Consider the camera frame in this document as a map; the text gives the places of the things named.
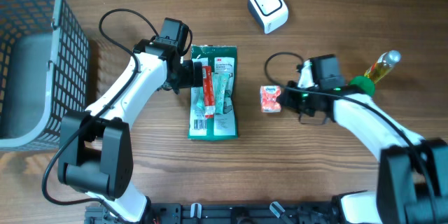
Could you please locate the red sachet packet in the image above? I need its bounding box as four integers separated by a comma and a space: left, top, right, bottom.
202, 66, 216, 119

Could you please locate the green 3M gloves package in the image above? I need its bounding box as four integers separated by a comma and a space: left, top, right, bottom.
188, 45, 238, 141

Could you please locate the green lid white jar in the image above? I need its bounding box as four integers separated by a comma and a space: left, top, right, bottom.
349, 76, 375, 97

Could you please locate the orange Kleenex tissue pack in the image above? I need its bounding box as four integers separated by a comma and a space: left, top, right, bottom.
260, 85, 281, 113

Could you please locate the yellow liquid clear bottle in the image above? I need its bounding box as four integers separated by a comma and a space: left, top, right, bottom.
364, 50, 401, 83

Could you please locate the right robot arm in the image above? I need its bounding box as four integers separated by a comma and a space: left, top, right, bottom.
277, 55, 447, 223

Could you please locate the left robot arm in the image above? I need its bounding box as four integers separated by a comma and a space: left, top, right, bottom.
57, 18, 202, 223

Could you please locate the white barcode scanner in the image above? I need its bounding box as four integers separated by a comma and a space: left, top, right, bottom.
247, 0, 289, 34

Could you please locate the pale green wipes packet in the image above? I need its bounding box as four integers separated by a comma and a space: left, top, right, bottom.
212, 72, 233, 115

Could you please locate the grey plastic mesh basket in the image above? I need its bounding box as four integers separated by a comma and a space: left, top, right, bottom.
1, 0, 90, 151

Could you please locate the right black camera cable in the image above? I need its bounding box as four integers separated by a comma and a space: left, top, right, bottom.
264, 52, 438, 224

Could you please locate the black camera cable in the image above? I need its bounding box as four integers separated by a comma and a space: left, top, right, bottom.
264, 52, 438, 224
41, 8, 193, 207

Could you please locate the left black camera cable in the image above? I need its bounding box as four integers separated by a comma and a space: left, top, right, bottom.
41, 8, 193, 207

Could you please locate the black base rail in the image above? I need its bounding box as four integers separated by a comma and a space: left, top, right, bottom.
83, 201, 351, 224

